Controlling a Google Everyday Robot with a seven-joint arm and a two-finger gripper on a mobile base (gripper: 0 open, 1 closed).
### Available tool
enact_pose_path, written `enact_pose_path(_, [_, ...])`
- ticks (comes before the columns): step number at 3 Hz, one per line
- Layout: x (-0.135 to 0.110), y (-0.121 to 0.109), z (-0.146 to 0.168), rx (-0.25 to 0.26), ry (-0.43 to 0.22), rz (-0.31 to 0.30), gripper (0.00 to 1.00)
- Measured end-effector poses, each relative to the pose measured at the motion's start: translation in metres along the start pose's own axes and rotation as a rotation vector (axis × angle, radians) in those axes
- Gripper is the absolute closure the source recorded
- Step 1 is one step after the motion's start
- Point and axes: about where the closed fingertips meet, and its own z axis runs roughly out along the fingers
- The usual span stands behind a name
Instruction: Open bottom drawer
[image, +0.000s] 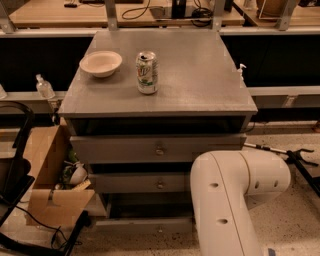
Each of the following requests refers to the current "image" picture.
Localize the wooden desk behind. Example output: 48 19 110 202
9 0 246 29

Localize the black chair frame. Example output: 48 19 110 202
0 101 91 256

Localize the wooden desk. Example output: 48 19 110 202
9 0 246 29
233 0 320 27

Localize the black floor cable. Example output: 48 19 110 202
0 196 83 252

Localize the grey middle drawer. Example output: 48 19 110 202
89 172 190 193

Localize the black stand with metal rod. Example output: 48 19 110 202
244 143 320 197

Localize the black cable on desk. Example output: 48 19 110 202
121 0 164 21

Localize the grey bottom drawer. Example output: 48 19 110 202
95 192 193 234

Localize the grey drawer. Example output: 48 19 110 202
70 134 246 164
89 172 190 193
95 192 193 234

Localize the green white soda can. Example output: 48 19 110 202
136 51 158 95

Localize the white pump bottle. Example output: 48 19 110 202
237 63 247 81

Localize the brown cardboard box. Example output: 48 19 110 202
26 126 94 227

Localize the white cup in box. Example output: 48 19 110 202
67 162 87 185

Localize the white bowl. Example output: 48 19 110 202
79 51 122 78

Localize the clear sanitizer bottle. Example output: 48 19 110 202
36 74 55 99

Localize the wooden desk right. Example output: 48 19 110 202
233 0 320 27

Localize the grey drawer cabinet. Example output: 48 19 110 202
58 29 258 201

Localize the grey top drawer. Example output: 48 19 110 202
70 134 246 164

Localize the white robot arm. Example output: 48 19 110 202
190 150 291 256

